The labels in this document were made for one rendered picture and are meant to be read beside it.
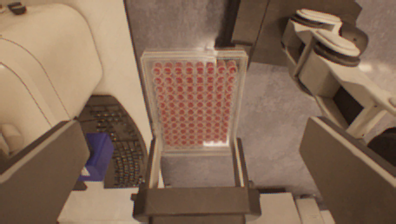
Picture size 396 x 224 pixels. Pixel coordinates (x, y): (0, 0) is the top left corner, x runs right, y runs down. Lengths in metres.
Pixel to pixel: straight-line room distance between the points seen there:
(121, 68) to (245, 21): 0.70
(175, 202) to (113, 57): 0.40
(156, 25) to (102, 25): 0.79
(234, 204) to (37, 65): 0.31
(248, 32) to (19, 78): 0.95
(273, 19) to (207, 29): 0.37
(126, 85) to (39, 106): 0.26
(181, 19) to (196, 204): 1.13
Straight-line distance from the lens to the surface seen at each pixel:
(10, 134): 0.33
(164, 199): 0.20
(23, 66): 0.35
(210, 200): 0.19
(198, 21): 1.25
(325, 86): 0.68
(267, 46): 1.18
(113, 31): 0.50
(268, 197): 2.55
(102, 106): 0.61
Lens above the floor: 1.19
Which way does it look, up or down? 49 degrees down
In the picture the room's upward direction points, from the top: 179 degrees clockwise
